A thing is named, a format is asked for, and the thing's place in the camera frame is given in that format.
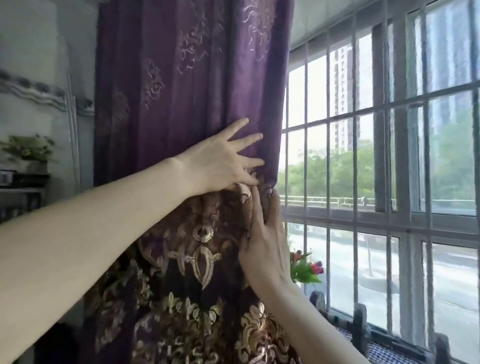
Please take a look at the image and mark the person's right hand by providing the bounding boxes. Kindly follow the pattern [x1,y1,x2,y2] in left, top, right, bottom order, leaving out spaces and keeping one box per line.
[237,184,293,290]

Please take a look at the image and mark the person's left hand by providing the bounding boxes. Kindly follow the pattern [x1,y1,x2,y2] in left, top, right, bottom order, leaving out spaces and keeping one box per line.
[173,117,266,199]

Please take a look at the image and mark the purple gold embroidered curtain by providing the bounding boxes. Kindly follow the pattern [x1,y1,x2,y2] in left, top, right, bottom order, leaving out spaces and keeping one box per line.
[80,0,301,364]

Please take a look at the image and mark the person's right forearm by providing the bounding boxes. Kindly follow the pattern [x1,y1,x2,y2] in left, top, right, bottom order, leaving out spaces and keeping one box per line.
[258,279,372,364]

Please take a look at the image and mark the person's left forearm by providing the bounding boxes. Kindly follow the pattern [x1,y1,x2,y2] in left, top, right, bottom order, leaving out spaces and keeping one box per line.
[0,157,194,364]

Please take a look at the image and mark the red artificial flower bunch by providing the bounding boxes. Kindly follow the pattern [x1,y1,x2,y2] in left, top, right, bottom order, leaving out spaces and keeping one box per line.
[289,249,324,288]

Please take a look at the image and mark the white framed window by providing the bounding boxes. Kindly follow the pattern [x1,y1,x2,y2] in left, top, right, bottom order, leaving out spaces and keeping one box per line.
[279,0,480,364]

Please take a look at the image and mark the white window security grille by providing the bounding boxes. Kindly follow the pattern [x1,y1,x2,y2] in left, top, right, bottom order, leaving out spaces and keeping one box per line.
[279,0,480,364]

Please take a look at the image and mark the black box with gold print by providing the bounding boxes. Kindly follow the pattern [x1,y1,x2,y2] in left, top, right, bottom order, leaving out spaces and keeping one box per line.
[13,173,50,188]

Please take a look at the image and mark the artificial sunflower plant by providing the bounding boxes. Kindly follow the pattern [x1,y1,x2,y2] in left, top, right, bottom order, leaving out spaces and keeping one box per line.
[0,134,57,175]

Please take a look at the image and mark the row of books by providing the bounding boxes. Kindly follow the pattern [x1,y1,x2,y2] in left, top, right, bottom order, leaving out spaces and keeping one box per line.
[0,194,44,222]

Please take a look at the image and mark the black hanging garment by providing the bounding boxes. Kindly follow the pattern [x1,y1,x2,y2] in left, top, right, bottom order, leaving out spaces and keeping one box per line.
[35,322,85,364]

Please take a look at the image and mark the dark wooden furniture rail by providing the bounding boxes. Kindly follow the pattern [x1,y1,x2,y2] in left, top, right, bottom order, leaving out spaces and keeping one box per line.
[309,290,453,364]

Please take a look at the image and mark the white wall pipes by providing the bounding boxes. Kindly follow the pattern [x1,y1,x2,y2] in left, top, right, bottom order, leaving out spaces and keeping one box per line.
[66,74,83,188]

